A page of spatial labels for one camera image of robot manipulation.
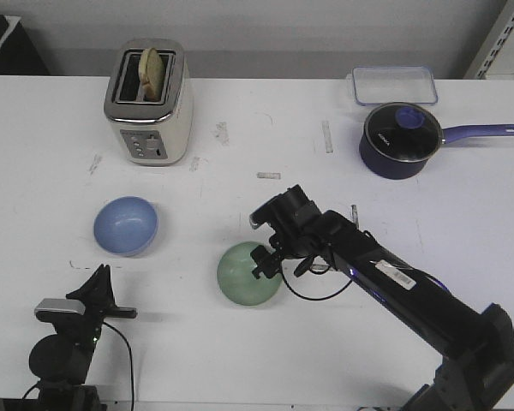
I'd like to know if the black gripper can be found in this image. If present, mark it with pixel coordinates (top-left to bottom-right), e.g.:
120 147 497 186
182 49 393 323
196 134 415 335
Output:
65 264 137 343
250 185 322 279

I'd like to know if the light green bowl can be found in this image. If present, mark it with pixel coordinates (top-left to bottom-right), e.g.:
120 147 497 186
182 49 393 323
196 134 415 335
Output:
217 241 282 307

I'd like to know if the light blue bowl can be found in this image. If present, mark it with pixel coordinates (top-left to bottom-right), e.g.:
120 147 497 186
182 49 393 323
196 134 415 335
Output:
93 196 158 256

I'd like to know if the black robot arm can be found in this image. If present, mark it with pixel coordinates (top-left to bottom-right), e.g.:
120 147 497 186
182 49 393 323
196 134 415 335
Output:
249 185 514 410
28 264 137 410

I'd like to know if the cream and chrome toaster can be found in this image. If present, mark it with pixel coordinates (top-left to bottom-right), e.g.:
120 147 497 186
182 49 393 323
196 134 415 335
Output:
104 39 194 166

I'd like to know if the dark blue saucepan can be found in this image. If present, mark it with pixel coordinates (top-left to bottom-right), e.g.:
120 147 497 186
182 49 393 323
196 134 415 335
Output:
359 102 514 180

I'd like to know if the glass pot lid blue knob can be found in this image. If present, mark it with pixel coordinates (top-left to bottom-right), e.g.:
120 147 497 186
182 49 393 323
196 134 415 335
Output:
364 102 442 163

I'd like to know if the clear plastic food container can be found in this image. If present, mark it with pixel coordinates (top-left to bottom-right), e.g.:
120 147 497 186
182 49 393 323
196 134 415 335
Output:
346 66 439 106

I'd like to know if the slice of toast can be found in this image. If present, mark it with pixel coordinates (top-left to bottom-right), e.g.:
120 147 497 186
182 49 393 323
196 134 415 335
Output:
138 48 165 101

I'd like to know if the black box in corner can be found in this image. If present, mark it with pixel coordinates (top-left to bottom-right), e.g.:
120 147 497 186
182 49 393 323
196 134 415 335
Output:
0 15 50 75

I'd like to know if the white slotted shelf upright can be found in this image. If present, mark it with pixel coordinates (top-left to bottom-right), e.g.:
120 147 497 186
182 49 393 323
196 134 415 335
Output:
464 1 514 80

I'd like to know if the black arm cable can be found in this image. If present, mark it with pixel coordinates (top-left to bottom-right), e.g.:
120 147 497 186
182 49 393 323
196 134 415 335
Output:
21 320 135 411
278 252 356 301

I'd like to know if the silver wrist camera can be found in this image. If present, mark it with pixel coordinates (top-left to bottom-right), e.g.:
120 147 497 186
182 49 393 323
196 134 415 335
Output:
34 298 86 322
249 199 278 230

